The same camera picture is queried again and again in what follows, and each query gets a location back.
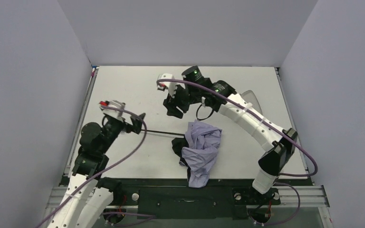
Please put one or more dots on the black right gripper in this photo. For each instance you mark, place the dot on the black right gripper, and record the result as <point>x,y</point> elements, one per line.
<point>177,100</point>

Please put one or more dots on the lilac black umbrella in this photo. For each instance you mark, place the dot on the lilac black umbrella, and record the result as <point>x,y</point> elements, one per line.
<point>192,154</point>

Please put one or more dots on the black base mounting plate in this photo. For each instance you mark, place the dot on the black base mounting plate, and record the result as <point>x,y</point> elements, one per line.
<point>174,199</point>

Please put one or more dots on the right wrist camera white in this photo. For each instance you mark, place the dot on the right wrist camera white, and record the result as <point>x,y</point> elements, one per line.
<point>163,83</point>

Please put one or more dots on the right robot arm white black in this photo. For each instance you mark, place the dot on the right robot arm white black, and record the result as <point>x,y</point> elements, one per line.
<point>222,98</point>

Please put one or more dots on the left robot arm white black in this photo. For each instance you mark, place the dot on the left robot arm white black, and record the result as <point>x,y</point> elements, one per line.
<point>88,192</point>

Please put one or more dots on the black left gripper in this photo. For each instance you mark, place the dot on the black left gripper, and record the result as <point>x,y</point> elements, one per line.
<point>132,124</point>

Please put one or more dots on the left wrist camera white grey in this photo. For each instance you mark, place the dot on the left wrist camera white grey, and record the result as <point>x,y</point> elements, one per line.
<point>114,108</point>

